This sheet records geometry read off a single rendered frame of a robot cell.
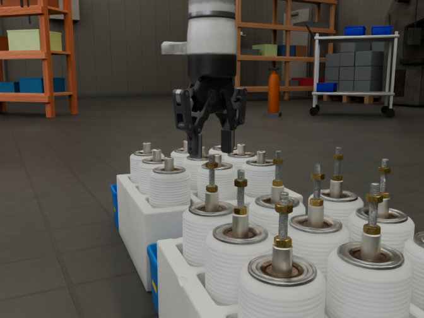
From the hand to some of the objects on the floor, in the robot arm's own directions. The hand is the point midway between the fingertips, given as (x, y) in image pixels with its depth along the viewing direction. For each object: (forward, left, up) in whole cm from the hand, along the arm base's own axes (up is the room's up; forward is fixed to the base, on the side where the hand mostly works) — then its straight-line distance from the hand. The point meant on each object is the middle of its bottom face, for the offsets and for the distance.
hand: (211, 147), depth 67 cm
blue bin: (-10, -14, -35) cm, 39 cm away
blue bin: (-15, -68, -35) cm, 78 cm away
